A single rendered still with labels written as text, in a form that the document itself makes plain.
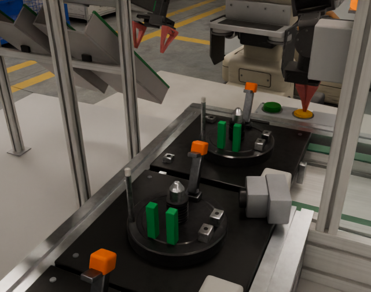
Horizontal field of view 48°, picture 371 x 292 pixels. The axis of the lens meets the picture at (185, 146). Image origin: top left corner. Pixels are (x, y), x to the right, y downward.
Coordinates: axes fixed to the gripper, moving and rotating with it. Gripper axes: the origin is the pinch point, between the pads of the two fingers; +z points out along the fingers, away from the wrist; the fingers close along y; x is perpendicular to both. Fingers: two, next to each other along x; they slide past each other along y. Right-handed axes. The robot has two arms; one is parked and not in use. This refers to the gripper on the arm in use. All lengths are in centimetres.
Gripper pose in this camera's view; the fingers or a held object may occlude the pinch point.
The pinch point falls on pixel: (305, 107)
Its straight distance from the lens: 97.7
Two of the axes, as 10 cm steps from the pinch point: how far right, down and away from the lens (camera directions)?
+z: 0.2, 8.7, 4.9
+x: 4.2, -4.5, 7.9
